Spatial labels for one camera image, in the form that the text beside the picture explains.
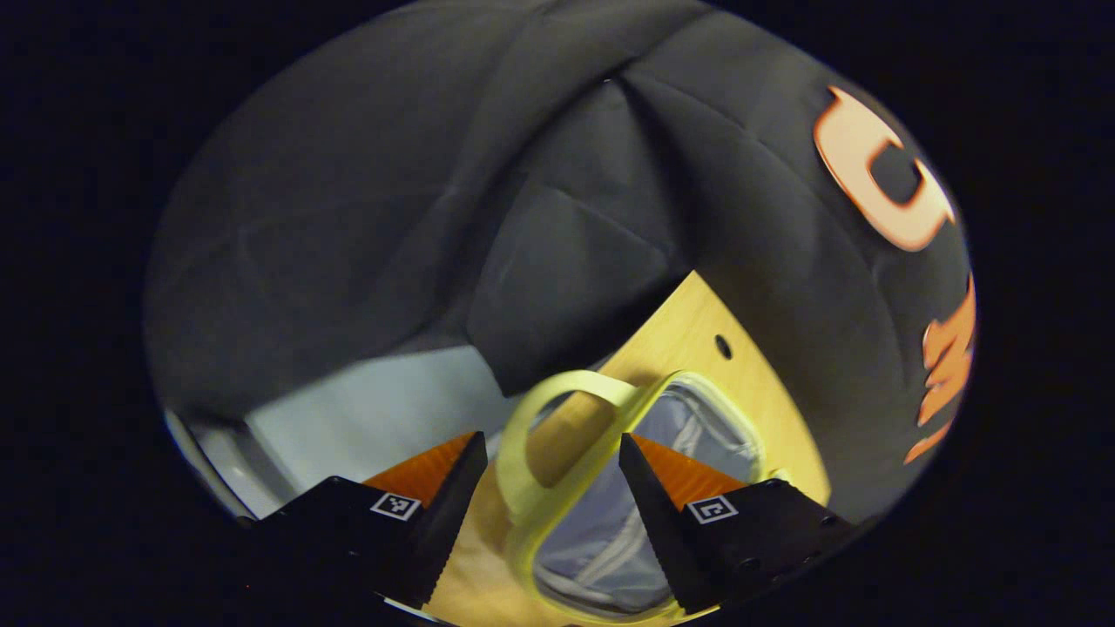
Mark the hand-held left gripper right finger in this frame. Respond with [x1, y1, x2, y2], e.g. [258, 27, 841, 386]
[618, 432, 862, 616]

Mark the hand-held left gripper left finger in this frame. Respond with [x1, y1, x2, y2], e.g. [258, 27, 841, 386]
[237, 430, 489, 610]

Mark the black backdrop cloth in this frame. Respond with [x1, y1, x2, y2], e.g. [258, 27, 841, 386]
[144, 0, 976, 523]

